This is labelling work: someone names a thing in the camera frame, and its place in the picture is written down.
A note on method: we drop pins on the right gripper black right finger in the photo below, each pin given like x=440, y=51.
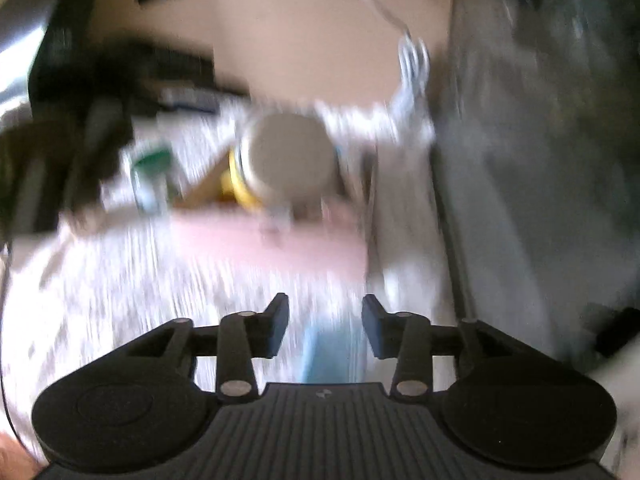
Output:
x=406, y=337

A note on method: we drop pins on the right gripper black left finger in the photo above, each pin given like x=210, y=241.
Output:
x=243, y=336

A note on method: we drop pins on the silver lid cotton pad jar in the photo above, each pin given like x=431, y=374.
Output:
x=285, y=158

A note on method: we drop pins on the light blue box lid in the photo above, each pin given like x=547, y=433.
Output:
x=333, y=353

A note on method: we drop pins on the pink storage box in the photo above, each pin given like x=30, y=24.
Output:
x=210, y=227

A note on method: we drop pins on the white woven table cloth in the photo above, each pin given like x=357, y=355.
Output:
x=72, y=300

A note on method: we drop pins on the green lid glass jar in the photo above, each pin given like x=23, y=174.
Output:
x=149, y=180

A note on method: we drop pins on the black curved monitor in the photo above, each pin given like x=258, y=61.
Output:
x=537, y=168

